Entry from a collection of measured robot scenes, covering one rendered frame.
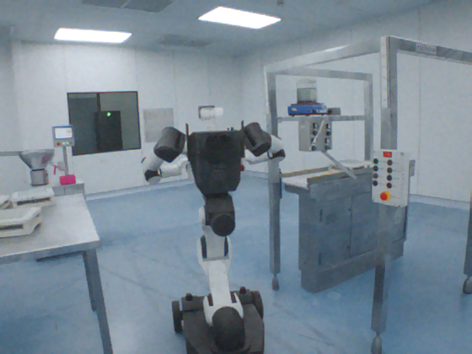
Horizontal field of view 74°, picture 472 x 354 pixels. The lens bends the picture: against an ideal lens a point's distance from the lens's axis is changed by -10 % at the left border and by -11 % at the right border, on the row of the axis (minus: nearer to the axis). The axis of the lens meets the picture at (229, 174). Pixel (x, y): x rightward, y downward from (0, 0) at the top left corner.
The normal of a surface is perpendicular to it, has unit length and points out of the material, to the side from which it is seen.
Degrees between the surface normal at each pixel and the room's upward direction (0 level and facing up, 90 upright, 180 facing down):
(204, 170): 104
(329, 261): 90
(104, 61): 90
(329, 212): 90
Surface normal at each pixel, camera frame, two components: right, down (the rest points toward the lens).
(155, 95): 0.59, 0.10
